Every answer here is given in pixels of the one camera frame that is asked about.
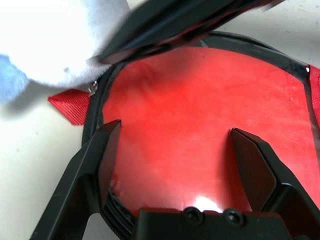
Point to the red black paddle case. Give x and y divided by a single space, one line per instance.
70 105

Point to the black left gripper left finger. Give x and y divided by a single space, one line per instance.
82 175

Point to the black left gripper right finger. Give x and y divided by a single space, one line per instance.
270 180

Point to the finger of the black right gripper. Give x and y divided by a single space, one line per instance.
155 20
175 37

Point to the red ping-pong paddle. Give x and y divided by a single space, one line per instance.
187 112

